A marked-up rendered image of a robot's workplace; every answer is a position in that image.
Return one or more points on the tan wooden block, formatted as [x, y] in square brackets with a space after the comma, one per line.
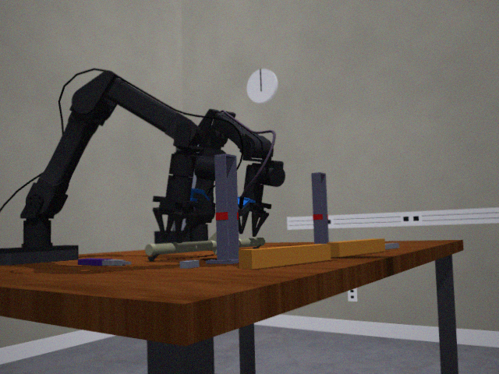
[351, 248]
[281, 256]

